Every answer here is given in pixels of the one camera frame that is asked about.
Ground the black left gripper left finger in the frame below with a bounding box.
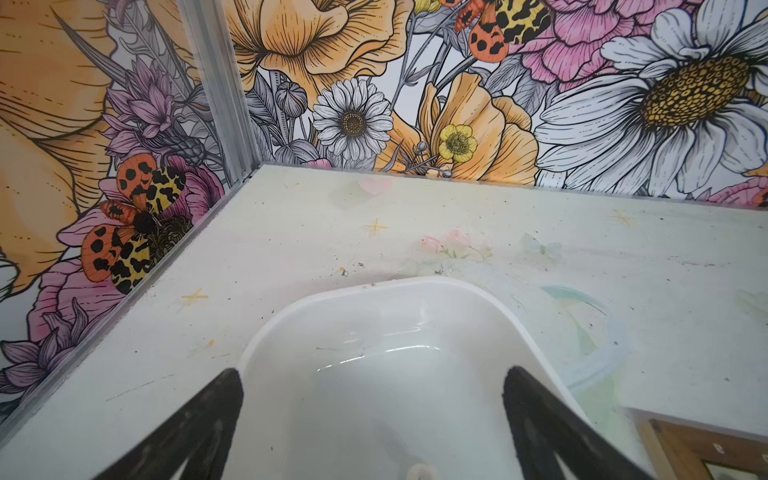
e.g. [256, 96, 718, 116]
[97, 368, 244, 479]

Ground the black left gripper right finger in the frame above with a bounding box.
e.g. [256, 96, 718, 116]
[502, 366, 650, 479]

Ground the wooden chess board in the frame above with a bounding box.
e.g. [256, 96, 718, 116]
[631, 409, 767, 479]

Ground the white plastic bin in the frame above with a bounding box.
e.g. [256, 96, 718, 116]
[224, 277, 576, 479]

